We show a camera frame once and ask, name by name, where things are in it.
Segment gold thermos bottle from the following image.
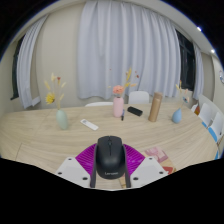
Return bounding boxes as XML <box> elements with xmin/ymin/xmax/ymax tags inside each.
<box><xmin>148</xmin><ymin>92</ymin><xmax>164</xmax><ymax>123</ymax></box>

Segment dark window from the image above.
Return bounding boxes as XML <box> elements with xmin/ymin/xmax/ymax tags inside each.
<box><xmin>175</xmin><ymin>29</ymin><xmax>197</xmax><ymax>93</ymax></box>
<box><xmin>9</xmin><ymin>34</ymin><xmax>26</xmax><ymax>101</ymax></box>

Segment small black box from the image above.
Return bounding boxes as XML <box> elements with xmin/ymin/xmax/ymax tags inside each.
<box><xmin>126</xmin><ymin>105</ymin><xmax>144</xmax><ymax>117</ymax></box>

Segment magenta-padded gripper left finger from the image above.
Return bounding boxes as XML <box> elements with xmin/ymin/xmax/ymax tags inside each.
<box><xmin>54</xmin><ymin>143</ymin><xmax>98</xmax><ymax>189</ymax></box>

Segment white curtain strip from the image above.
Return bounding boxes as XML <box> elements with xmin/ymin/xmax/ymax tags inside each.
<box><xmin>192</xmin><ymin>43</ymin><xmax>205</xmax><ymax>101</ymax></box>

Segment white chair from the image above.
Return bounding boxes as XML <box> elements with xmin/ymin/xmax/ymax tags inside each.
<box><xmin>128</xmin><ymin>90</ymin><xmax>151</xmax><ymax>105</ymax></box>
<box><xmin>208</xmin><ymin>111</ymin><xmax>224</xmax><ymax>144</ymax></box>
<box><xmin>84</xmin><ymin>101</ymin><xmax>114</xmax><ymax>108</ymax></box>
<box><xmin>198</xmin><ymin>102</ymin><xmax>214</xmax><ymax>128</ymax></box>

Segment narrow white curtain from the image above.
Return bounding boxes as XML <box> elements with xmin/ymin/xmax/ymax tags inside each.
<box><xmin>16</xmin><ymin>14</ymin><xmax>49</xmax><ymax>110</ymax></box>

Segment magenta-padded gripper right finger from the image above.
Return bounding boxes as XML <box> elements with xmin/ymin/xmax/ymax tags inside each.
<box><xmin>123</xmin><ymin>143</ymin><xmax>169</xmax><ymax>189</ymax></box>

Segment black computer mouse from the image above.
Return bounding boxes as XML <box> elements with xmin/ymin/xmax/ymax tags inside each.
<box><xmin>94</xmin><ymin>135</ymin><xmax>127</xmax><ymax>180</ymax></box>

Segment blue vase with dried flowers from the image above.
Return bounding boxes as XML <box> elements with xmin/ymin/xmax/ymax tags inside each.
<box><xmin>171</xmin><ymin>79</ymin><xmax>190</xmax><ymax>125</ymax></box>

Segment wide white curtain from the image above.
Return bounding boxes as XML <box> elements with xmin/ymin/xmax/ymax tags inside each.
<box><xmin>77</xmin><ymin>0</ymin><xmax>183</xmax><ymax>101</ymax></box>

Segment white remote control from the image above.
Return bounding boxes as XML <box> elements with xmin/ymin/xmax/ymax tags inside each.
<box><xmin>80</xmin><ymin>118</ymin><xmax>100</xmax><ymax>131</ymax></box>

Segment pink vase with orange flowers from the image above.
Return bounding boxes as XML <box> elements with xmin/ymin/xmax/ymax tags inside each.
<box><xmin>107</xmin><ymin>68</ymin><xmax>140</xmax><ymax>118</ymax></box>

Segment green vase with yellow flowers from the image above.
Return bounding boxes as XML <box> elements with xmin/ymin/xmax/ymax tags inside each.
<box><xmin>44</xmin><ymin>72</ymin><xmax>70</xmax><ymax>131</ymax></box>

